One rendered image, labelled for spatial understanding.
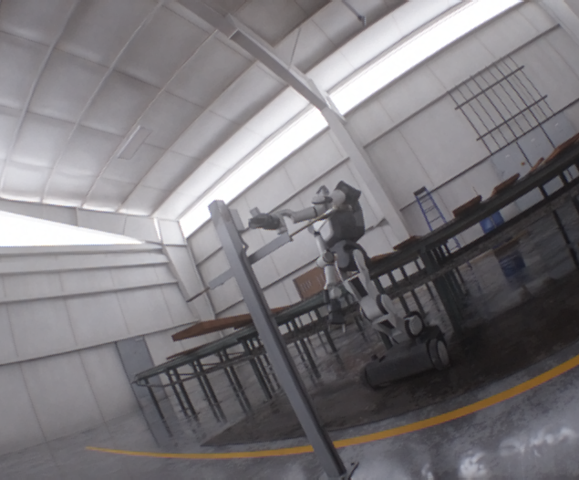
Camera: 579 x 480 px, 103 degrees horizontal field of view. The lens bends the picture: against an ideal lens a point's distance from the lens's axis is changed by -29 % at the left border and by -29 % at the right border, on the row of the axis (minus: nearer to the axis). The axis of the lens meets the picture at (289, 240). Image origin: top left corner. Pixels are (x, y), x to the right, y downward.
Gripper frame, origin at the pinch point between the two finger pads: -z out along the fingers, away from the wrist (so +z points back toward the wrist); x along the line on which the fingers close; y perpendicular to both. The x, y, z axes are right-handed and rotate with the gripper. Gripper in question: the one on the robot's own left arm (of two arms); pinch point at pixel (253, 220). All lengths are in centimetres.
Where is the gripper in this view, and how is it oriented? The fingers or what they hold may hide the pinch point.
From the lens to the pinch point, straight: 158.6
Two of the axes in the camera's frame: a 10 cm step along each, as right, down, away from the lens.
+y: -2.9, -9.4, 1.7
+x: -8.0, 3.4, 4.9
